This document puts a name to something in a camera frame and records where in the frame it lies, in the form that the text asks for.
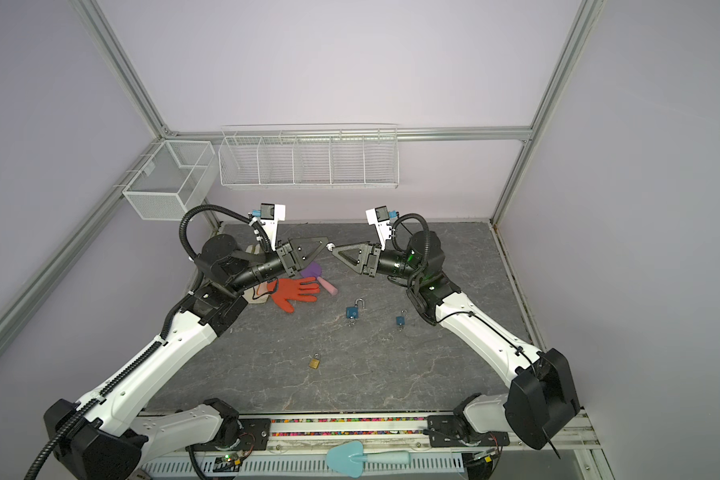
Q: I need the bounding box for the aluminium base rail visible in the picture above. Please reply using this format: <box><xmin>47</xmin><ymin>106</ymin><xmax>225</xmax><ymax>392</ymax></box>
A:
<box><xmin>98</xmin><ymin>409</ymin><xmax>601</xmax><ymax>454</ymax></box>

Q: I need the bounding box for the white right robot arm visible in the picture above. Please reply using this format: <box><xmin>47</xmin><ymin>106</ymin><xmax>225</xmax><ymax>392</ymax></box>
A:
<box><xmin>328</xmin><ymin>213</ymin><xmax>581</xmax><ymax>450</ymax></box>

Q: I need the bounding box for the white mesh box basket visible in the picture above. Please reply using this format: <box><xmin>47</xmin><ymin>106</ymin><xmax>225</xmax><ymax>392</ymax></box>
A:
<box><xmin>124</xmin><ymin>140</ymin><xmax>219</xmax><ymax>221</ymax></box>

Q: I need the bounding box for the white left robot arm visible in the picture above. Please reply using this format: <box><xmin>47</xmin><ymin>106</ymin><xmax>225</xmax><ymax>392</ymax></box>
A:
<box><xmin>25</xmin><ymin>204</ymin><xmax>318</xmax><ymax>479</ymax></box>

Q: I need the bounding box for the white wire shelf basket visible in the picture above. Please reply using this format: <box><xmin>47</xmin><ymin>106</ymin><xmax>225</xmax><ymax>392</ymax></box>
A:
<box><xmin>218</xmin><ymin>123</ymin><xmax>400</xmax><ymax>189</ymax></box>

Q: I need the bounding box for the brass padlock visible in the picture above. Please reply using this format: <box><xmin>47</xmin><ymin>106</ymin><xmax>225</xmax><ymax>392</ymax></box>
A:
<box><xmin>309</xmin><ymin>353</ymin><xmax>321</xmax><ymax>369</ymax></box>

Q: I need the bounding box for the teal garden trowel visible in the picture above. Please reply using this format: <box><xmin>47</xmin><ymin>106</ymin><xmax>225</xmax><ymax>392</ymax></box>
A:
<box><xmin>325</xmin><ymin>441</ymin><xmax>411</xmax><ymax>479</ymax></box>

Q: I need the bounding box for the red rubber glove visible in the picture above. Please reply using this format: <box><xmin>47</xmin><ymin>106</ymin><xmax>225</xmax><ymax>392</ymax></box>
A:
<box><xmin>268</xmin><ymin>277</ymin><xmax>320</xmax><ymax>313</ymax></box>

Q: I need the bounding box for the cream and green work glove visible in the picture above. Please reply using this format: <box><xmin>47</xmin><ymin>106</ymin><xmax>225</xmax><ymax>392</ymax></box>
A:
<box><xmin>243</xmin><ymin>244</ymin><xmax>270</xmax><ymax>304</ymax></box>

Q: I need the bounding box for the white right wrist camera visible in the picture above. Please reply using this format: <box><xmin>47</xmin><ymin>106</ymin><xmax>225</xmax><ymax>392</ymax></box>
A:
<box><xmin>365</xmin><ymin>206</ymin><xmax>398</xmax><ymax>250</ymax></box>

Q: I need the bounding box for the blue padlock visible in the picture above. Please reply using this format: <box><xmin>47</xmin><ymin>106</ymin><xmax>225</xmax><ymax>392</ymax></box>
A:
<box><xmin>395</xmin><ymin>310</ymin><xmax>406</xmax><ymax>330</ymax></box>
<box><xmin>345</xmin><ymin>298</ymin><xmax>365</xmax><ymax>321</ymax></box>

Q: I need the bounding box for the purple garden trowel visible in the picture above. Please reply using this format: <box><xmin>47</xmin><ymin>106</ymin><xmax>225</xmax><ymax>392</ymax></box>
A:
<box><xmin>300</xmin><ymin>262</ymin><xmax>338</xmax><ymax>296</ymax></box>

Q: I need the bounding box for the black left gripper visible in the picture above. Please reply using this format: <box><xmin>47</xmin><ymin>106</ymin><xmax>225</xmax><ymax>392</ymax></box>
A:
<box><xmin>229</xmin><ymin>236</ymin><xmax>329</xmax><ymax>294</ymax></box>

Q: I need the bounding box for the white slotted cable duct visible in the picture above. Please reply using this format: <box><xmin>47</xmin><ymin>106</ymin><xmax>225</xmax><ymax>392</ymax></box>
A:
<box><xmin>143</xmin><ymin>452</ymin><xmax>466</xmax><ymax>479</ymax></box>

